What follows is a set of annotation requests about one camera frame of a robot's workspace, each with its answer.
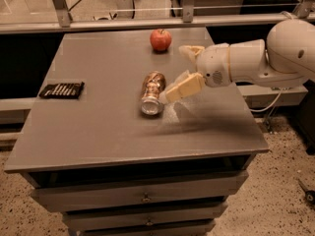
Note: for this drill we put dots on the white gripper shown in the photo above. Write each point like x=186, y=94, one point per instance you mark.
x=213, y=64

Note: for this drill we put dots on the orange soda can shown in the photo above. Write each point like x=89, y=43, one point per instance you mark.
x=153, y=85

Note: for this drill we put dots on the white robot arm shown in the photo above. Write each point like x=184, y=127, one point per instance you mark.
x=286, y=58

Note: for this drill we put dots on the red apple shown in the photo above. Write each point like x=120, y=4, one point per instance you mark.
x=160, y=39

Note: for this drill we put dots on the grey drawer cabinet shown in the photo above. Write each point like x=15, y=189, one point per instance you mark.
x=112, y=171

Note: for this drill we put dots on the grey metal railing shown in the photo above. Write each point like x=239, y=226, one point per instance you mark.
x=34, y=16

